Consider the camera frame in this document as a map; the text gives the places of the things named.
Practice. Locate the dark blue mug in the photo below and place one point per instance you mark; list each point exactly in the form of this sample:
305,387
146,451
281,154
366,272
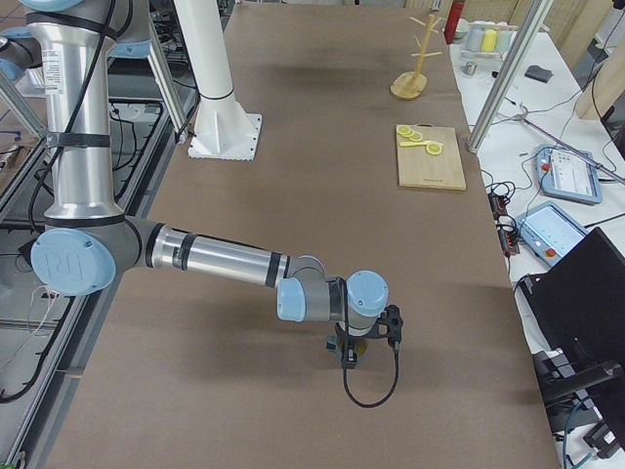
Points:
359,348

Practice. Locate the wooden cup rack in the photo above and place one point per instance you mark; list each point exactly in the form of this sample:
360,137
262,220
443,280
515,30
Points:
410,84

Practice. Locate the small steel cup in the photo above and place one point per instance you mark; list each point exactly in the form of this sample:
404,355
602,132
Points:
469,68

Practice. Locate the grey cup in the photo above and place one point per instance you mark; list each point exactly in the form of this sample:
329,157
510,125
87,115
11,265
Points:
474,39

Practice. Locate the yellow cup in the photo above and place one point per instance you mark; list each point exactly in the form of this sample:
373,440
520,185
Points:
489,40

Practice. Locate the light blue cup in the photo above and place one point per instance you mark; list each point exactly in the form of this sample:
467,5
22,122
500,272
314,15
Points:
503,40

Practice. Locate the bamboo cutting board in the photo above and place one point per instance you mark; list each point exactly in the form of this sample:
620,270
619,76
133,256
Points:
418,169

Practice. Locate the yellow plastic knife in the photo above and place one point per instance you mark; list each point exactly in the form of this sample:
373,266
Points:
407,144

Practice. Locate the lemon slice lower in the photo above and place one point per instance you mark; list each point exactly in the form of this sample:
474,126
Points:
434,148

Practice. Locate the lemon slice group upper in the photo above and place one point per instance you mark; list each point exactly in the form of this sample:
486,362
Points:
408,133

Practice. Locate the blue teach pendant near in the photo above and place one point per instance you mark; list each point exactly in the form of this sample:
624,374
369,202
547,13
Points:
550,232

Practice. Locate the blue teach pendant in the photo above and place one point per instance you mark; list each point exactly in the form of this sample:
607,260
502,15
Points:
563,174
550,232

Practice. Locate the black monitor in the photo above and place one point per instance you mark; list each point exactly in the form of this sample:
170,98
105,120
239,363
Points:
579,303

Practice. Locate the blue teach pendant far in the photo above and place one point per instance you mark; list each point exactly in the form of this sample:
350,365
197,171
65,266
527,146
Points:
563,174

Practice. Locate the metal stand with rod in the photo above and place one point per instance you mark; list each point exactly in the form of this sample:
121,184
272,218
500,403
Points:
522,118

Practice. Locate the small black pad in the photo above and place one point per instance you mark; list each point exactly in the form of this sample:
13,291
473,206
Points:
538,73

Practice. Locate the red bottle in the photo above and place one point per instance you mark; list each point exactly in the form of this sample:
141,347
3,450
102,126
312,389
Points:
453,18

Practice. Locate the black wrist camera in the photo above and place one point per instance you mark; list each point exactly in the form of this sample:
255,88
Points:
390,325

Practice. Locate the white pedestal column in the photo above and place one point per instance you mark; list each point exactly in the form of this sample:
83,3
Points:
222,127

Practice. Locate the aluminium frame post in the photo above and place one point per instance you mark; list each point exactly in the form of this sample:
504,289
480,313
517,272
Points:
525,35

